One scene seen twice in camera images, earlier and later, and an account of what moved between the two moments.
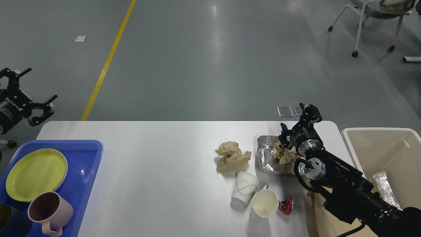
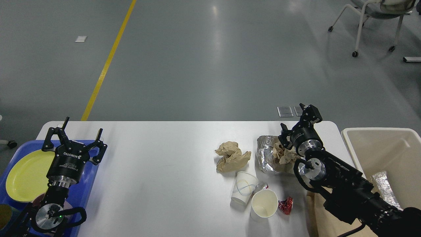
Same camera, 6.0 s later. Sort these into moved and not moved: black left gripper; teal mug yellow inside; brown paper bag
Moved: black left gripper
Not moved: teal mug yellow inside; brown paper bag
